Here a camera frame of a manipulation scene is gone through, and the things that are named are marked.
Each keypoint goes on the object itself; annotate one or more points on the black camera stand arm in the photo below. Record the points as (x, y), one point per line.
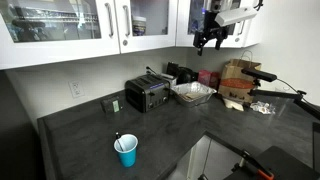
(283, 95)

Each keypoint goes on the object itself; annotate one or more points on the white wall outlet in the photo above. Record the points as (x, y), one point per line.
(76, 88)

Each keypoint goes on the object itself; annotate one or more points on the white box behind toaster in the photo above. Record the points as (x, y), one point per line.
(170, 80)

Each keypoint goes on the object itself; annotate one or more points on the white paper napkin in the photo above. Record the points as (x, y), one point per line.
(233, 104)

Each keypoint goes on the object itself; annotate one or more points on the narrow white glass cabinet door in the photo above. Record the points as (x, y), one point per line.
(150, 41)

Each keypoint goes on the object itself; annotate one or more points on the pink box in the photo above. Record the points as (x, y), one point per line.
(206, 78)

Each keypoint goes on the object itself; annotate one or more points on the white corner cabinet door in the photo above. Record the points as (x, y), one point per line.
(186, 39)

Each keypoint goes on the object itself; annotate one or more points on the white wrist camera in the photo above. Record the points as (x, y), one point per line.
(236, 15)

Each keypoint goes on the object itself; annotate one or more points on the clear plastic bag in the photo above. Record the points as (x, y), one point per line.
(263, 107)

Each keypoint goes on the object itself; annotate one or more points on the jar inside cabinet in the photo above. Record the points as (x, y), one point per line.
(139, 26)

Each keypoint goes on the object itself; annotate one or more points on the small black box green label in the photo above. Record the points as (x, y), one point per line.
(111, 105)

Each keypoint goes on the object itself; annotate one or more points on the black four-slot toaster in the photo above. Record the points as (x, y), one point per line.
(146, 93)

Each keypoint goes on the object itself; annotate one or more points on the black camera on stand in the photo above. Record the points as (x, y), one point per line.
(259, 75)

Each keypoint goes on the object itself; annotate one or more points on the black countertop appliance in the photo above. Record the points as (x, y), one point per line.
(183, 75)

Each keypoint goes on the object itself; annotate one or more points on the aluminium foil tray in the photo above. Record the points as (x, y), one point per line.
(193, 95)

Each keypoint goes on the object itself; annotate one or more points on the wide white glass cabinet door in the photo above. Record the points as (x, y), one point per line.
(66, 50)

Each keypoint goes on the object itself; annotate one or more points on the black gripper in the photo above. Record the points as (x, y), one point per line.
(210, 31)

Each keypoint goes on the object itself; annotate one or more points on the blue plastic cup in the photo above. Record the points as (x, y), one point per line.
(127, 155)

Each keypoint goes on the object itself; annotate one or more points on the white lower cabinet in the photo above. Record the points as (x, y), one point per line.
(220, 160)

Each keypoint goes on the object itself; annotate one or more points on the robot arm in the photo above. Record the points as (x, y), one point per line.
(216, 4)

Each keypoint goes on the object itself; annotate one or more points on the black robot table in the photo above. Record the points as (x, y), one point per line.
(286, 166)

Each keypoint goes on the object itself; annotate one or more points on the brown paper bag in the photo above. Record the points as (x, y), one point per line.
(238, 83)

